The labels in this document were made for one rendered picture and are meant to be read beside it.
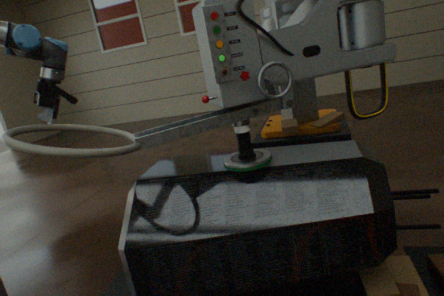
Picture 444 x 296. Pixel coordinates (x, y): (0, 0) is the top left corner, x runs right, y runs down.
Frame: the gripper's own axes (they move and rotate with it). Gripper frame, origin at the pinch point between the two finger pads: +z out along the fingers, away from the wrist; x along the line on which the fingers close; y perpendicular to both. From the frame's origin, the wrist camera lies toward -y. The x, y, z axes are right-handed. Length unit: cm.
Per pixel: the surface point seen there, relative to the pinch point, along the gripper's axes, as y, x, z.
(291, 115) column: -134, 34, -22
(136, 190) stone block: -33.8, 22.6, 24.9
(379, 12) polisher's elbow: -96, 89, -76
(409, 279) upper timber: -113, 125, 35
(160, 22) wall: -392, -540, -155
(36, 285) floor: -27, -70, 129
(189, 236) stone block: -40, 57, 33
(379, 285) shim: -102, 117, 39
